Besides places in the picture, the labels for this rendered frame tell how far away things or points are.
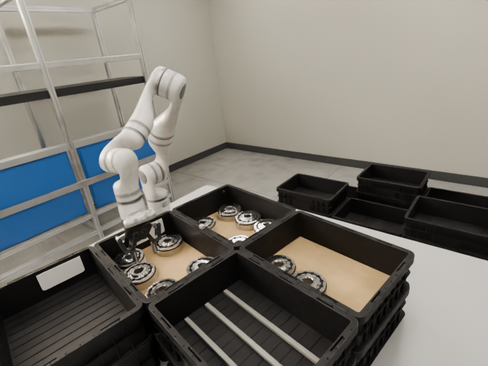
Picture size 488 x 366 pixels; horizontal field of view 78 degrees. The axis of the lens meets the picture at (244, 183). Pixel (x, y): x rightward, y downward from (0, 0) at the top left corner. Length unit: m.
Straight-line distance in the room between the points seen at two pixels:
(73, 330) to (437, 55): 3.45
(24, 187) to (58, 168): 0.27
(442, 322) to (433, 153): 2.80
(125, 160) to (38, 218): 2.02
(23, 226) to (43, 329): 1.81
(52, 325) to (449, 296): 1.19
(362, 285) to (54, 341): 0.85
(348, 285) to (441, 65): 2.90
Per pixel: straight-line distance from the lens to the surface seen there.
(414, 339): 1.05
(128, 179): 0.88
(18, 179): 2.73
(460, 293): 1.24
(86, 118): 3.78
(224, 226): 1.24
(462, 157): 3.74
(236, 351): 0.82
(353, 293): 0.94
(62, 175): 2.81
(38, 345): 1.04
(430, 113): 3.66
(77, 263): 1.15
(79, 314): 1.06
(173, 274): 1.05
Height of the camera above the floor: 1.47
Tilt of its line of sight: 24 degrees down
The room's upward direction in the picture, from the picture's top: 6 degrees counter-clockwise
